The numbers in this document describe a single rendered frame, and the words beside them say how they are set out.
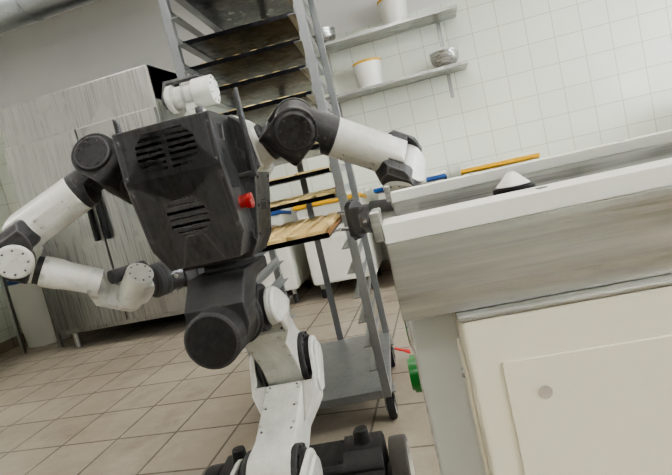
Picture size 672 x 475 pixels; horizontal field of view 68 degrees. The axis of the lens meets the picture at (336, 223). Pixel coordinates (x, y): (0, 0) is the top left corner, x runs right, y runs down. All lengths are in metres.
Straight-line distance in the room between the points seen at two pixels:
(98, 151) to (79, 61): 4.40
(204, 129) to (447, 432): 0.74
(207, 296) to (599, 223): 0.86
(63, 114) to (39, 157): 0.40
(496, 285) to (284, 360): 1.12
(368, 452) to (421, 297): 1.17
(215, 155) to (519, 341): 0.76
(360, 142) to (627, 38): 3.72
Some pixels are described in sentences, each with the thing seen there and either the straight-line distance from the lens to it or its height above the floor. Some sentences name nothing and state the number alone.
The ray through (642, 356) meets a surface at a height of 0.80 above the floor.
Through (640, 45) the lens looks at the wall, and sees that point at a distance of 4.68.
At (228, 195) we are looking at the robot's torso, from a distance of 0.98.
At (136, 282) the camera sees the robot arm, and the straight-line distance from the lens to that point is 1.28.
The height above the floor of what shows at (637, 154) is 0.88.
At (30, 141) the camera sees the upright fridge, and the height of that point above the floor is 1.74.
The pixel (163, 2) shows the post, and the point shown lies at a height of 1.64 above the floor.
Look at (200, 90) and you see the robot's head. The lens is 1.18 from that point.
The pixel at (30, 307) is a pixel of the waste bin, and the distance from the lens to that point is 5.44.
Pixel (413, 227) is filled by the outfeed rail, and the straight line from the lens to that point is 0.29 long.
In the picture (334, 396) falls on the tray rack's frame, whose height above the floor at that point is 0.15.
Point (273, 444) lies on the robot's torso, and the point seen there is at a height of 0.35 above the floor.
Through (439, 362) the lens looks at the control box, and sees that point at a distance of 0.36.
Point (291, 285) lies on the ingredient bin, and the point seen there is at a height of 0.16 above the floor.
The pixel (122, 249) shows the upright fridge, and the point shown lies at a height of 0.74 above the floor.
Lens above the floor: 0.93
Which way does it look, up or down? 5 degrees down
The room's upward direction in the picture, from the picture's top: 13 degrees counter-clockwise
